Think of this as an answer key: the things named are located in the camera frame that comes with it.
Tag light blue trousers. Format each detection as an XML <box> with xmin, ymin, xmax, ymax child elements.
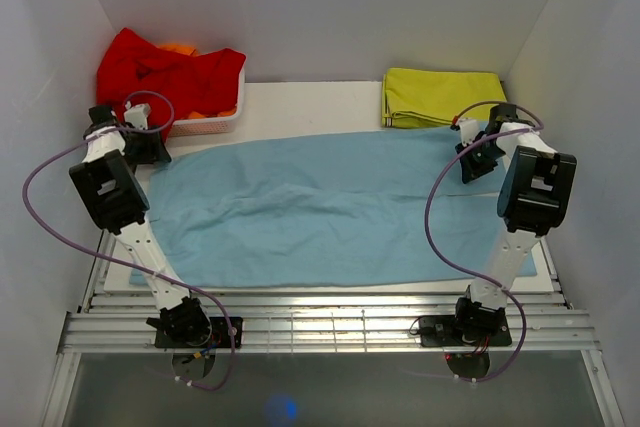
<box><xmin>148</xmin><ymin>128</ymin><xmax>505</xmax><ymax>289</ymax></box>

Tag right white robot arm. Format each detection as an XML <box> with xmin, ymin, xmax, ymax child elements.
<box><xmin>451</xmin><ymin>102</ymin><xmax>577</xmax><ymax>345</ymax></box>

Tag folded yellow trousers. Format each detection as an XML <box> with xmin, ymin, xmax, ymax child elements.
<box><xmin>381</xmin><ymin>67</ymin><xmax>506</xmax><ymax>129</ymax></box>

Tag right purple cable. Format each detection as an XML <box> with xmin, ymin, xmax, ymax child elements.
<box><xmin>423</xmin><ymin>100</ymin><xmax>546</xmax><ymax>383</ymax></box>

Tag red garment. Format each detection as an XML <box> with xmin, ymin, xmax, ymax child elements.
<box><xmin>96</xmin><ymin>28</ymin><xmax>246</xmax><ymax>126</ymax></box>

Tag white perforated basket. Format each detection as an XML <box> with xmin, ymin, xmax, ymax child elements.
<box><xmin>168</xmin><ymin>68</ymin><xmax>246</xmax><ymax>137</ymax></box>

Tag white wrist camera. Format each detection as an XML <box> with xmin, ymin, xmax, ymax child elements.
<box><xmin>124</xmin><ymin>102</ymin><xmax>151</xmax><ymax>130</ymax></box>
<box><xmin>451</xmin><ymin>117</ymin><xmax>481</xmax><ymax>147</ymax></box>

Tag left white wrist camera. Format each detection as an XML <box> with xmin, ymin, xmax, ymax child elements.
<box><xmin>124</xmin><ymin>102</ymin><xmax>151</xmax><ymax>130</ymax></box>

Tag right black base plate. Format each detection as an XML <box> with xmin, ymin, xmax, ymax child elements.
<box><xmin>408</xmin><ymin>315</ymin><xmax>512</xmax><ymax>348</ymax></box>

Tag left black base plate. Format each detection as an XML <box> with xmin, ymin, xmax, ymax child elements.
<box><xmin>153</xmin><ymin>316</ymin><xmax>244</xmax><ymax>350</ymax></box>

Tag aluminium rail frame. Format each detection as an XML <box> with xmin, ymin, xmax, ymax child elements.
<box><xmin>41</xmin><ymin>236</ymin><xmax>624</xmax><ymax>426</ymax></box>

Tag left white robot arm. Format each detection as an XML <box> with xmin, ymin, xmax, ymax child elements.
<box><xmin>69</xmin><ymin>104</ymin><xmax>212</xmax><ymax>347</ymax></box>

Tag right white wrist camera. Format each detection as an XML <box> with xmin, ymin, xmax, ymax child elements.
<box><xmin>451</xmin><ymin>117</ymin><xmax>481</xmax><ymax>147</ymax></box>

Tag purple cable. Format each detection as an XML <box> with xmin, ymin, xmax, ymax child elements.
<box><xmin>20</xmin><ymin>90</ymin><xmax>238</xmax><ymax>392</ymax></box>
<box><xmin>423</xmin><ymin>100</ymin><xmax>546</xmax><ymax>383</ymax></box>

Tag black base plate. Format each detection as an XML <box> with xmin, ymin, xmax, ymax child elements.
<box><xmin>408</xmin><ymin>315</ymin><xmax>512</xmax><ymax>348</ymax></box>
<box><xmin>153</xmin><ymin>316</ymin><xmax>244</xmax><ymax>350</ymax></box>

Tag orange garment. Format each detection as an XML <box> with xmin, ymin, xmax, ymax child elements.
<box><xmin>158</xmin><ymin>43</ymin><xmax>199</xmax><ymax>57</ymax></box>

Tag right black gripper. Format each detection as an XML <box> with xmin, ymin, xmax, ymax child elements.
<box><xmin>455</xmin><ymin>138</ymin><xmax>506</xmax><ymax>185</ymax></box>

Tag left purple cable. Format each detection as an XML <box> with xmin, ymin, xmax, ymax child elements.
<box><xmin>20</xmin><ymin>90</ymin><xmax>238</xmax><ymax>392</ymax></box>

